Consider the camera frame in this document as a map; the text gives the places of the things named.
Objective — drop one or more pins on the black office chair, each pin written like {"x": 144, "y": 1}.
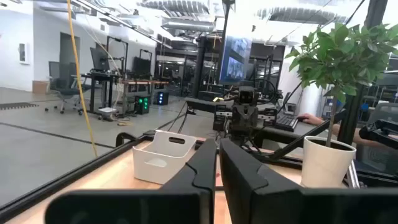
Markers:
{"x": 66, "y": 91}

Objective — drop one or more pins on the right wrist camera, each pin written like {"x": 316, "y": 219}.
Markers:
{"x": 247, "y": 97}

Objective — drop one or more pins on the computer tower green lights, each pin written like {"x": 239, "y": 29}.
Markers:
{"x": 141, "y": 105}

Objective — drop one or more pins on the black keyboard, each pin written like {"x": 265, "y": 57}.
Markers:
{"x": 286, "y": 122}

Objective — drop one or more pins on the black armrest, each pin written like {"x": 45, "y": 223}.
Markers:
{"x": 379, "y": 130}

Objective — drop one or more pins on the green leafy plant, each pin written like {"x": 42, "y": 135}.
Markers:
{"x": 342, "y": 56}

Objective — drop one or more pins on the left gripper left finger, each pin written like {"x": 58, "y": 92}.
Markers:
{"x": 186, "y": 202}

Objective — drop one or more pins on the grey door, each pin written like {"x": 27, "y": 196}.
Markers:
{"x": 70, "y": 56}

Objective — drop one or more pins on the white plastic bin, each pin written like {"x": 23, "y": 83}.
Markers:
{"x": 149, "y": 169}

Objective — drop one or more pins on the black desk monitor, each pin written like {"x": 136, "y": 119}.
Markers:
{"x": 99, "y": 59}

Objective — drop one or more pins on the cardboard box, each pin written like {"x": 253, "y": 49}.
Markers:
{"x": 40, "y": 87}

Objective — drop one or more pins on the black desk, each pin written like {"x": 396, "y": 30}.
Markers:
{"x": 92, "y": 93}

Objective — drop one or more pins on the black pillar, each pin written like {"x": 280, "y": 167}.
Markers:
{"x": 199, "y": 68}

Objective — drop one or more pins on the person's forearm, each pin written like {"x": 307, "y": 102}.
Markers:
{"x": 368, "y": 143}

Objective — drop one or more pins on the white flat box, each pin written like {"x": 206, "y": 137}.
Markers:
{"x": 107, "y": 111}

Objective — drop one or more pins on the wooden top desk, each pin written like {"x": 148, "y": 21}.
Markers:
{"x": 143, "y": 82}

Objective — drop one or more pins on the person's hand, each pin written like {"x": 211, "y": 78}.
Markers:
{"x": 311, "y": 119}

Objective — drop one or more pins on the black framed screen panel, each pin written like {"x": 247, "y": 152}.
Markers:
{"x": 142, "y": 67}

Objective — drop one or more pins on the grey office chair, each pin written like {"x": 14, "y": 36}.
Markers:
{"x": 385, "y": 112}

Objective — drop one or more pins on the computer tower blue lights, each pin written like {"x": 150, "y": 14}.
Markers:
{"x": 163, "y": 98}

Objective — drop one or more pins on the white plant pot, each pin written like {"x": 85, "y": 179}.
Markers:
{"x": 323, "y": 168}

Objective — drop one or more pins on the computer monitor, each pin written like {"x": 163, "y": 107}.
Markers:
{"x": 234, "y": 62}

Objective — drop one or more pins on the grey desk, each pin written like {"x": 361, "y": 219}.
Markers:
{"x": 311, "y": 129}

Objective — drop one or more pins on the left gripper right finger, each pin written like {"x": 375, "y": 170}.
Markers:
{"x": 264, "y": 202}

